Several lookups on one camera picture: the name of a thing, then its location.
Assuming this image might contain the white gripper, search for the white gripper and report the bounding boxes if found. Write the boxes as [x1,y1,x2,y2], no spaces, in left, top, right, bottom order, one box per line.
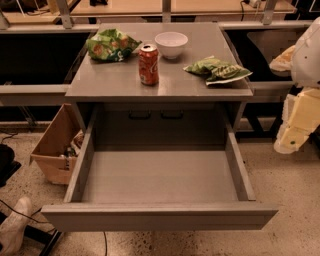
[269,45,320,154]

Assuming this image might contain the grey top drawer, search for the grey top drawer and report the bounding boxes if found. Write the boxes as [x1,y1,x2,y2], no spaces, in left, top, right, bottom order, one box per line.
[42,104,278,232]

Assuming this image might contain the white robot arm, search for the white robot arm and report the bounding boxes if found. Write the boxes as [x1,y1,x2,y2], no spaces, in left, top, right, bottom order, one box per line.
[269,17,320,154]

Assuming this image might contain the grey drawer cabinet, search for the grey drawer cabinet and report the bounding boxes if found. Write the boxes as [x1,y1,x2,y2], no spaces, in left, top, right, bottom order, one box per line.
[66,23,253,103]

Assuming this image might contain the green chip bag right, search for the green chip bag right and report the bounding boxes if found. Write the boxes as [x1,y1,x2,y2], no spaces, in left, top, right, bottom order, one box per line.
[183,56,252,86]

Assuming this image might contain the green chip bag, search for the green chip bag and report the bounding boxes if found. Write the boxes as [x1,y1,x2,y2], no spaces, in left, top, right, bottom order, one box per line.
[86,29,141,62]
[183,56,252,86]

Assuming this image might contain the white bowl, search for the white bowl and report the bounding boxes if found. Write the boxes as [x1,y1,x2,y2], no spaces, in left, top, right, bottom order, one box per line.
[155,32,188,59]

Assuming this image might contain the orange soda can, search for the orange soda can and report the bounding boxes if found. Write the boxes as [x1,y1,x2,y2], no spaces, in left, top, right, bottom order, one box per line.
[139,44,159,85]

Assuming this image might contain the green chip bag left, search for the green chip bag left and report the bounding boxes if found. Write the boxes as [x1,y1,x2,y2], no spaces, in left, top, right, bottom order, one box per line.
[86,29,141,62]

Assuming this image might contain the cardboard box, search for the cardboard box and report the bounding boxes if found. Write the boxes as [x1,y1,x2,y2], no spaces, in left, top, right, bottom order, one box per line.
[30,104,84,185]

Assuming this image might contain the black stand leg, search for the black stand leg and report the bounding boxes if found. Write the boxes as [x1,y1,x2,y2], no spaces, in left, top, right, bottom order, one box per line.
[0,214,62,256]

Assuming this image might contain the black object at left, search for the black object at left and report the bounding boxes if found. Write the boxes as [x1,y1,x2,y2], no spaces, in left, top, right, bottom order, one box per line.
[0,144,21,187]

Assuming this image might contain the white shoe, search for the white shoe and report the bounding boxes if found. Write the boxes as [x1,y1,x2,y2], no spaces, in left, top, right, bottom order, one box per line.
[0,197,32,256]

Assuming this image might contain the black floor cable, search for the black floor cable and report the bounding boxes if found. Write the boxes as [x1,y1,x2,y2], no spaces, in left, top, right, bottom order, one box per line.
[0,199,109,256]

